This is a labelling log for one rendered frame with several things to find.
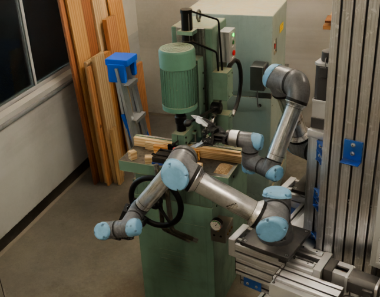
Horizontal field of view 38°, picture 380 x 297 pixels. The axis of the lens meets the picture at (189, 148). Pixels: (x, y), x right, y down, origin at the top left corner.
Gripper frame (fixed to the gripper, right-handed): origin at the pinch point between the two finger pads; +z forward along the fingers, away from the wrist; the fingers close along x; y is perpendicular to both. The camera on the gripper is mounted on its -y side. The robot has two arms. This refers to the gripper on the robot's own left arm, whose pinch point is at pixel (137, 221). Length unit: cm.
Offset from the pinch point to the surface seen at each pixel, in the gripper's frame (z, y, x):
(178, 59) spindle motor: -7, -78, 11
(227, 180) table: 11.8, -26.6, 37.5
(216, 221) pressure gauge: 16.7, -5.4, 34.1
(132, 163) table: 12.1, -26.5, -13.7
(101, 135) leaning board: 128, -39, -100
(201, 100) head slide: 23, -64, 14
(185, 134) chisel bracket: 17.2, -45.6, 10.7
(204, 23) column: 17, -102, 11
